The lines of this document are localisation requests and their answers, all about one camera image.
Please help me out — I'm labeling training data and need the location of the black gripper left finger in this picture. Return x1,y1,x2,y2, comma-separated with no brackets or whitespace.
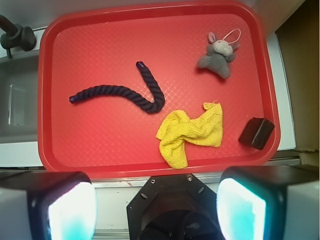
0,171,97,240

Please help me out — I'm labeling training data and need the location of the brown cardboard box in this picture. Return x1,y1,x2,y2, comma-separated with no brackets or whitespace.
275,0,320,166

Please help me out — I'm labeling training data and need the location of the yellow microfibre cloth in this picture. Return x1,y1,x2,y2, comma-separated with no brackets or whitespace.
156,102,224,170

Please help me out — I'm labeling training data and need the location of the stainless steel sink basin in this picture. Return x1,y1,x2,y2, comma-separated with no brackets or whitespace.
0,50,39,144

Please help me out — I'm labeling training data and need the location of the dark blue twisted rope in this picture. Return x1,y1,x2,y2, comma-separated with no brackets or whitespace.
68,61,166,115

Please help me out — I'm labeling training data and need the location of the red plastic tray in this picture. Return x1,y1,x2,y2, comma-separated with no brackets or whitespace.
38,0,280,179

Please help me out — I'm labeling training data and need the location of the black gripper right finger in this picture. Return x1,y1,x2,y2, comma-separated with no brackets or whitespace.
216,165,320,240

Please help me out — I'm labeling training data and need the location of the small black box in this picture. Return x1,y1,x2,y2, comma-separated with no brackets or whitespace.
238,117,275,150

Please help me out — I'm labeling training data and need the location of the grey plush bunny toy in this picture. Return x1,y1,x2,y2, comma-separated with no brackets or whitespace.
197,28,242,80

